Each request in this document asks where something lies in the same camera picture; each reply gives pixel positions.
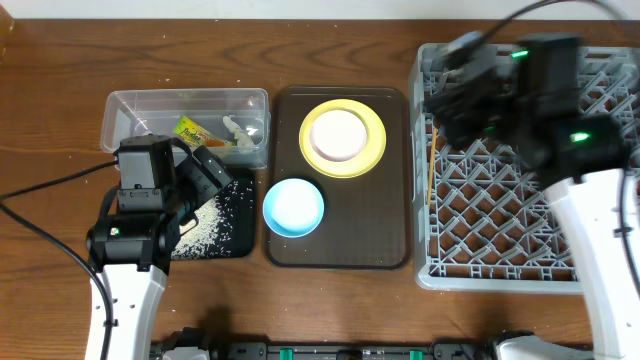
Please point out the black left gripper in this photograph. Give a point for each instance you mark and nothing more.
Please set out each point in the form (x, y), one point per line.
(191, 171)

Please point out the grey dishwasher rack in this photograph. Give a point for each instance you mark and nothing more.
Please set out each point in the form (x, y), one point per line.
(489, 227)

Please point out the yellow green snack wrapper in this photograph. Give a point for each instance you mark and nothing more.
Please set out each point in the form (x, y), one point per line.
(195, 135)

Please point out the clear plastic bin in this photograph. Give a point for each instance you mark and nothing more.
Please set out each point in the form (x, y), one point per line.
(133, 113)

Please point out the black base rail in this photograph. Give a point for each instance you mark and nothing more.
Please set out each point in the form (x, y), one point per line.
(193, 343)

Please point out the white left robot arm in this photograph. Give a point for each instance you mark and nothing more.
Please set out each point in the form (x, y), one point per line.
(131, 244)

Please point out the yellow plate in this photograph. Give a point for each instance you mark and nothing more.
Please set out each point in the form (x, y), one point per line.
(366, 160)

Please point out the wooden chopstick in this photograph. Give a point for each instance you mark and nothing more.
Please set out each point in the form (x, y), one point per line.
(432, 164)

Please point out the light blue bowl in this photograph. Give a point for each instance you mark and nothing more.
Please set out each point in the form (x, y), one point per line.
(293, 208)

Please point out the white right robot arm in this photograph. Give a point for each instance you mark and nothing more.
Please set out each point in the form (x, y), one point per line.
(581, 162)

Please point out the spilled rice pile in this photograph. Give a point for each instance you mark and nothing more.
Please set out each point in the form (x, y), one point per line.
(205, 235)

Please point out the black tray bin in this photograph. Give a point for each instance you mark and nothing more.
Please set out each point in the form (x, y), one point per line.
(242, 235)

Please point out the dark brown serving tray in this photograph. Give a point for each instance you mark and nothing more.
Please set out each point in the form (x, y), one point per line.
(366, 222)

